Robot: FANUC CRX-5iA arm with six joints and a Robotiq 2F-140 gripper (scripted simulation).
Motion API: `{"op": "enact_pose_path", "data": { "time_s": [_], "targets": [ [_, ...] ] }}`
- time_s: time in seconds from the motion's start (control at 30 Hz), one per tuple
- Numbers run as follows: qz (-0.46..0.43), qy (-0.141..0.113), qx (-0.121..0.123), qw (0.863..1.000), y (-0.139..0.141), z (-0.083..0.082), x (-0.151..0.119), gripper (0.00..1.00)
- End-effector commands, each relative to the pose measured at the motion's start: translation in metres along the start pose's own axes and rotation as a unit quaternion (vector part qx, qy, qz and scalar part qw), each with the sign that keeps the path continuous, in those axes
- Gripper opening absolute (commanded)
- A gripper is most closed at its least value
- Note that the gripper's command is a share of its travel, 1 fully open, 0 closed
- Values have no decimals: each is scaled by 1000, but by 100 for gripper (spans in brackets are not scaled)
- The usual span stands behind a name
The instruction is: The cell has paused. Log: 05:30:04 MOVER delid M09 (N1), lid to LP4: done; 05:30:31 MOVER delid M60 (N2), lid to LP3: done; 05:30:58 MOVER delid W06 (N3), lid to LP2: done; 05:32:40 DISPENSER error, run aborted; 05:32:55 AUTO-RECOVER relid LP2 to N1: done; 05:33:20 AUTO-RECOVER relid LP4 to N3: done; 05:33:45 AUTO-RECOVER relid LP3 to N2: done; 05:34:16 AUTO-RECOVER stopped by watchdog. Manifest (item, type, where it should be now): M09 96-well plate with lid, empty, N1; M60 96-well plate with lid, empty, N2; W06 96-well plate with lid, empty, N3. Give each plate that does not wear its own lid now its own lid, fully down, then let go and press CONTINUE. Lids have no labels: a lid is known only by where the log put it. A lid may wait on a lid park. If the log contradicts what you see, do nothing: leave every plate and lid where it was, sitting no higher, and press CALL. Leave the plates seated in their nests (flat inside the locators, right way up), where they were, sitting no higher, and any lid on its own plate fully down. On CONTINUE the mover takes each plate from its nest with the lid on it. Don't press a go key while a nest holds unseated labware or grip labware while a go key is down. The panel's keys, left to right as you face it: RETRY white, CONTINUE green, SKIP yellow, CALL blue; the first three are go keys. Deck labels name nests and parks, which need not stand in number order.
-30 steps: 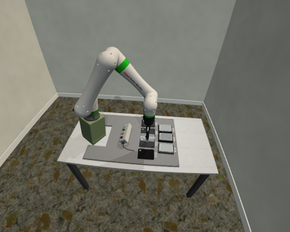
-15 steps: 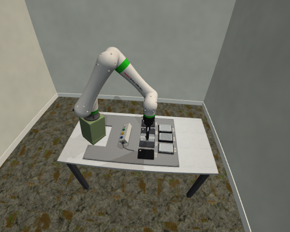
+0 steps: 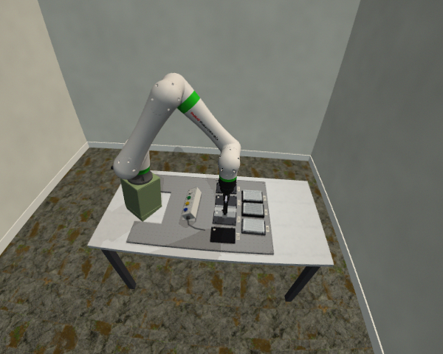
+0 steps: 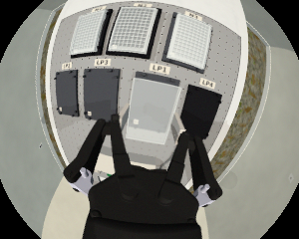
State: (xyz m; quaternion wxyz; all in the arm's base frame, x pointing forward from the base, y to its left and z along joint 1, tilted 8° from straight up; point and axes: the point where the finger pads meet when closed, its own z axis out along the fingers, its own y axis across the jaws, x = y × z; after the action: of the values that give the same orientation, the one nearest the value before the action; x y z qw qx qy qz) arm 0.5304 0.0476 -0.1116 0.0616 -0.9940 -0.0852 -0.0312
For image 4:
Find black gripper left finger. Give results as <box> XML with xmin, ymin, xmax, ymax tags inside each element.
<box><xmin>63</xmin><ymin>104</ymin><xmax>140</xmax><ymax>200</ymax></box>

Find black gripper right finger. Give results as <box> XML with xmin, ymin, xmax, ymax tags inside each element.
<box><xmin>157</xmin><ymin>113</ymin><xmax>222</xmax><ymax>207</ymax></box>

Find cream button panel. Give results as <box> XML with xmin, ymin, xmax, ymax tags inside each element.
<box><xmin>94</xmin><ymin>146</ymin><xmax>173</xmax><ymax>176</ymax></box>

